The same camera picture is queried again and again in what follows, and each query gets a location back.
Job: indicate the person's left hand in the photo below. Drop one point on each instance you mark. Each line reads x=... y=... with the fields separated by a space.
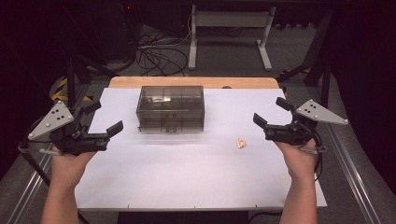
x=67 y=169

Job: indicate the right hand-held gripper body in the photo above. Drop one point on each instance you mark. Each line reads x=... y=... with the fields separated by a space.
x=314 y=112

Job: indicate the wooden table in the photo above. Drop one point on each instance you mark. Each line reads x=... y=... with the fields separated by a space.
x=193 y=82

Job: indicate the small gold trinket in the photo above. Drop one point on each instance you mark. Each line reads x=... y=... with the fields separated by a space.
x=240 y=143

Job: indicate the white metal table frame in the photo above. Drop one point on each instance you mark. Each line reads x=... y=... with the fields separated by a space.
x=230 y=19

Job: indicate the black metal stand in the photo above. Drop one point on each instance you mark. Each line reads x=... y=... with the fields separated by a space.
x=325 y=77

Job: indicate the yellow black hazard tape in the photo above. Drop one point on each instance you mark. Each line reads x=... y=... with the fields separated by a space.
x=60 y=90

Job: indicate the person's right hand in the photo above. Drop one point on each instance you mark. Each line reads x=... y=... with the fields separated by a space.
x=300 y=166

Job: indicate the aluminium rail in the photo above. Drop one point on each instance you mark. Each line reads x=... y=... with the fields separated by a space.
x=351 y=174
x=26 y=193

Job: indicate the black tripod stand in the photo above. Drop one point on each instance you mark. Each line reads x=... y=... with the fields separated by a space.
x=71 y=81

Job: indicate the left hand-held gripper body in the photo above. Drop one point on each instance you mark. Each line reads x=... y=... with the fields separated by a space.
x=53 y=119

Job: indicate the dark transparent drawer box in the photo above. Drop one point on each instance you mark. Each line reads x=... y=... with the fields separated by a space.
x=170 y=109

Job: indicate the white table mat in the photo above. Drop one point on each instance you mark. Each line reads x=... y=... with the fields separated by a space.
x=186 y=174

